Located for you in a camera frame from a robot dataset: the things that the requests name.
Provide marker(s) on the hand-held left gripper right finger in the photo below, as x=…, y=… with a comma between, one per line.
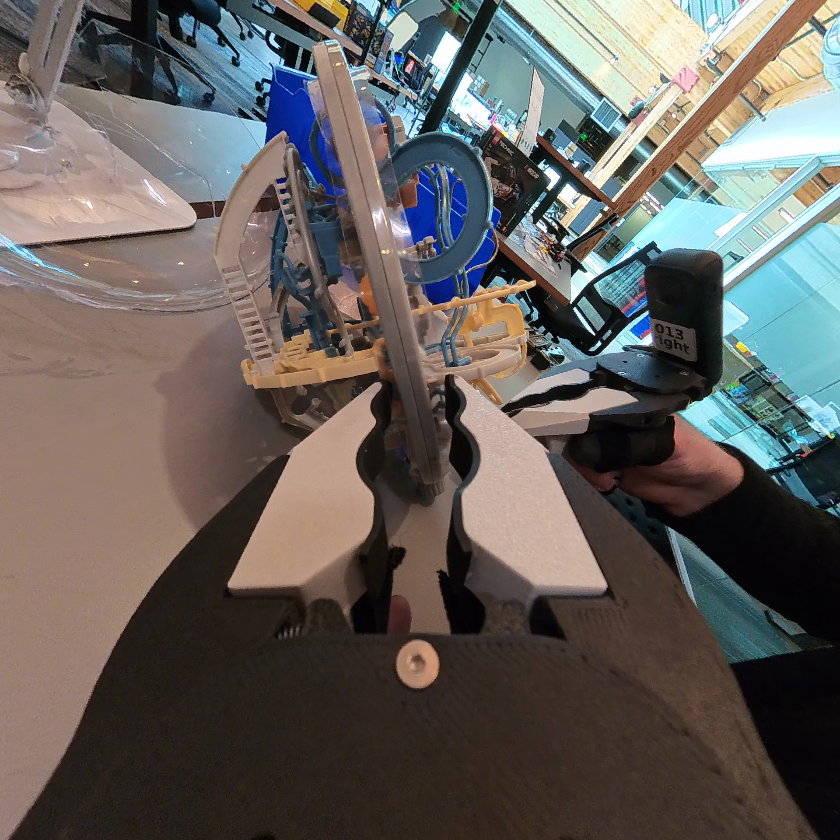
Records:
x=531, y=525

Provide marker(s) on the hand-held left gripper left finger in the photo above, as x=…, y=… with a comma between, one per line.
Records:
x=295, y=525

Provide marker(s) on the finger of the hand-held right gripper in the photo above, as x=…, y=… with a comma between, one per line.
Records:
x=590, y=408
x=558, y=379

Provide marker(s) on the marble maze ball toy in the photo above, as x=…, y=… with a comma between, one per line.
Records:
x=354, y=197

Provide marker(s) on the person's right forearm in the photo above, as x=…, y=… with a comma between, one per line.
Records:
x=774, y=544

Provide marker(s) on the person's right hand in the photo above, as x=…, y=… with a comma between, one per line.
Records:
x=689, y=479

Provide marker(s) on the person's left hand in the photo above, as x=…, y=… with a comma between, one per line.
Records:
x=399, y=615

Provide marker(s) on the black office chair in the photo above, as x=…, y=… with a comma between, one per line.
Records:
x=610, y=315

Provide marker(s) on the wooden-edged table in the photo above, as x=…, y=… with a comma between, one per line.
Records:
x=531, y=262

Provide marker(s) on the black printed box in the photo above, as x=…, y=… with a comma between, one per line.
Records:
x=518, y=177

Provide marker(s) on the clear plastic dome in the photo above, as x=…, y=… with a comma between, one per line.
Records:
x=98, y=275

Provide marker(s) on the black square pillar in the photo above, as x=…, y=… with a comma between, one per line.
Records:
x=459, y=65

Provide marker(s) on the person's torso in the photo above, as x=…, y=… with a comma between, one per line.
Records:
x=794, y=754

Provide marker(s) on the blue storage bin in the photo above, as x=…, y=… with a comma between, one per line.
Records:
x=289, y=105

